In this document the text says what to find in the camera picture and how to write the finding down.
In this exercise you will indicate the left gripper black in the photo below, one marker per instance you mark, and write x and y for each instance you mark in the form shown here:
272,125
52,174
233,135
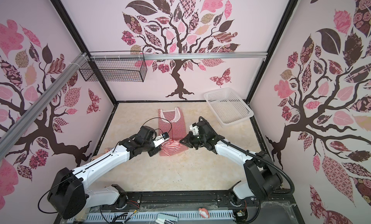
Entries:
155,151

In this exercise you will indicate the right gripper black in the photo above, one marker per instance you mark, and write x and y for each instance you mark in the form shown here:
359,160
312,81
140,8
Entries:
192,138

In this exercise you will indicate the red white striped tank top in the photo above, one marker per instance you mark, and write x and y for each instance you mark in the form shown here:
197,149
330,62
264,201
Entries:
172,122

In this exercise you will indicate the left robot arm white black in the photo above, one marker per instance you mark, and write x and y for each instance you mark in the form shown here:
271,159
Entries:
70,193

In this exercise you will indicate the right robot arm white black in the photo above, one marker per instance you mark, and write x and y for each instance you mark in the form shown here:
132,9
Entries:
261,178

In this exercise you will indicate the white plastic laundry basket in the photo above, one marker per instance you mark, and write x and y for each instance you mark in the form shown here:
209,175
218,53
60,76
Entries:
227,106

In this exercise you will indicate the red white small toy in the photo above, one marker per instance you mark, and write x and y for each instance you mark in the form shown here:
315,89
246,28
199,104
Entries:
204,213

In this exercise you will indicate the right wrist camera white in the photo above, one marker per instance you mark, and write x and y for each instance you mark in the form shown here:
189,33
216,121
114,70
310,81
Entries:
202,130

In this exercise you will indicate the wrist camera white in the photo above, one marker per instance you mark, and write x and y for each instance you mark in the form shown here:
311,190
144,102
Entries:
202,130
148,138

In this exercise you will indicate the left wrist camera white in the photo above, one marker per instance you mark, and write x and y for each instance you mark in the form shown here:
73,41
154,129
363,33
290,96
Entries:
148,138

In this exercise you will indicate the white device on duct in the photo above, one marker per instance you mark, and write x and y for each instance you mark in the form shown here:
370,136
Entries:
166,219

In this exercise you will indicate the white slotted cable duct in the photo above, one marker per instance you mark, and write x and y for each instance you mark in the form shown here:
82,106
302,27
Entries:
150,217

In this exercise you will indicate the black wire mesh basket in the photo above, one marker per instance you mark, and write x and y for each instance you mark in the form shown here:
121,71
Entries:
115,66

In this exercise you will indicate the aluminium rail back wall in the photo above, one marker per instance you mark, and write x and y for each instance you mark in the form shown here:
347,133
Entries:
179,56

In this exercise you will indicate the aluminium rail wall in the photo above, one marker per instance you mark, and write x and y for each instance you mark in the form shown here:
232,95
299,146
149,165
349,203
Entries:
179,56
10,138

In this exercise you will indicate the aluminium rail left wall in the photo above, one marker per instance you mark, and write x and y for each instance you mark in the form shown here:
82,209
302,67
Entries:
10,138

